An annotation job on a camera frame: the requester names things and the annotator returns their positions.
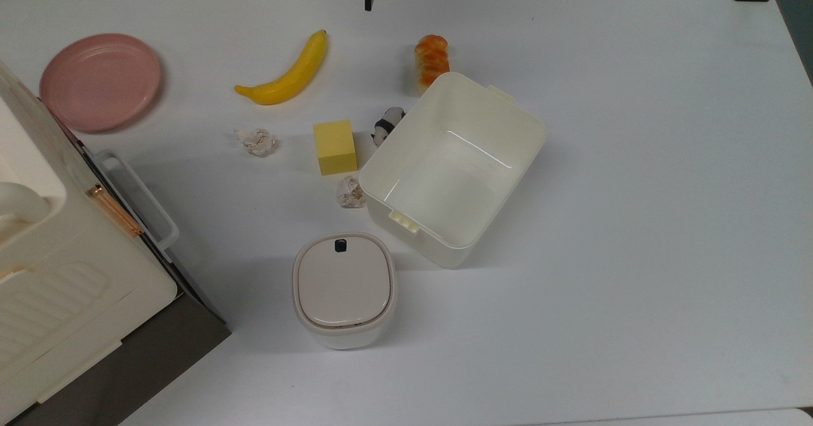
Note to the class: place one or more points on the cream open plastic box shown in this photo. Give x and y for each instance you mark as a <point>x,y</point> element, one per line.
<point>457,178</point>

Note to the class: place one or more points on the large cream storage box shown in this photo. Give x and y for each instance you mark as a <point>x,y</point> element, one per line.
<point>63,286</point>

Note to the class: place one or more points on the toy bread loaf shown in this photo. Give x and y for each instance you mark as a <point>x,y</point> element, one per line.
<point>432,58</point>

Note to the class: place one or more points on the yellow toy banana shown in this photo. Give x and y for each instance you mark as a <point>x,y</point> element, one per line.
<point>292,80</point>

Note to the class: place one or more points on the toy panda figure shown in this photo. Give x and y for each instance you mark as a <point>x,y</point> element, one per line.
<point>383,127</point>

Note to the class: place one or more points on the yellow cube block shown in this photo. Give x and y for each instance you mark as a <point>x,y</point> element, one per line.
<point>333,150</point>

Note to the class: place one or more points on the crumpled white paper ball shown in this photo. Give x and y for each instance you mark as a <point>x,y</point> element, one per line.
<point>350,192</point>
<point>257,141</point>

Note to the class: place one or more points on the pink plastic plate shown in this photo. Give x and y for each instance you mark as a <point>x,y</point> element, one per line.
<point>98,83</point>

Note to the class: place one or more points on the small beige lidded trash can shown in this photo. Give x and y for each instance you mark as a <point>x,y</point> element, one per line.
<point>343,286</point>

